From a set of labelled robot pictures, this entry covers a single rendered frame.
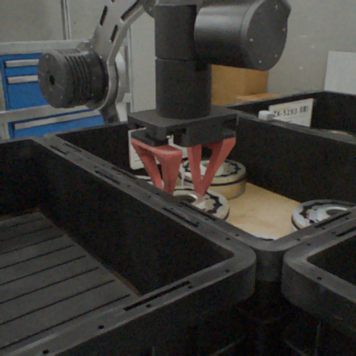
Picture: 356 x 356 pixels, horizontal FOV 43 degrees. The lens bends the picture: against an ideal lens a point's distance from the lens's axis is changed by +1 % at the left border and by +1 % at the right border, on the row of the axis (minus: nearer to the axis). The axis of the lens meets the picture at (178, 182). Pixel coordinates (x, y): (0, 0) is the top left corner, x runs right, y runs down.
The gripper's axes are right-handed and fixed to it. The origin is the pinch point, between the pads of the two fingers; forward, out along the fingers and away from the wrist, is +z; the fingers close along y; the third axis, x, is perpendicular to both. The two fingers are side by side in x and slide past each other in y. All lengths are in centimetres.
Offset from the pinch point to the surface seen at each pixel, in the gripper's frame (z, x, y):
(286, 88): 55, 233, 297
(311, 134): -3.6, -1.2, 20.4
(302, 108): -0.1, 18.8, 44.1
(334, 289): -4.5, -24.4, -7.8
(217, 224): -4.3, -14.1, -7.6
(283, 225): 6.2, -4.2, 12.6
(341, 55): 21, 179, 294
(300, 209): 2.9, -6.7, 12.4
